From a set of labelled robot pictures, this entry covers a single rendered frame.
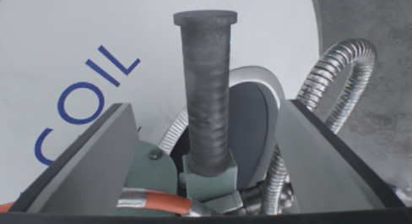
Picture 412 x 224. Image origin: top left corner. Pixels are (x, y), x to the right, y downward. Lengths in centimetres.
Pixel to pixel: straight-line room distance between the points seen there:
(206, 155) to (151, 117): 18
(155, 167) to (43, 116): 14
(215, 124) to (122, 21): 19
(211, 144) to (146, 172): 9
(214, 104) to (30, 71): 20
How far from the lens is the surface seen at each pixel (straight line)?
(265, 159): 83
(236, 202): 22
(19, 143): 30
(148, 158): 24
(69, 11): 28
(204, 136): 17
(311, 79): 19
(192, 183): 21
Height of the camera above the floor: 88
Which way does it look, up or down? 19 degrees down
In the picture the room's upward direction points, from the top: 139 degrees counter-clockwise
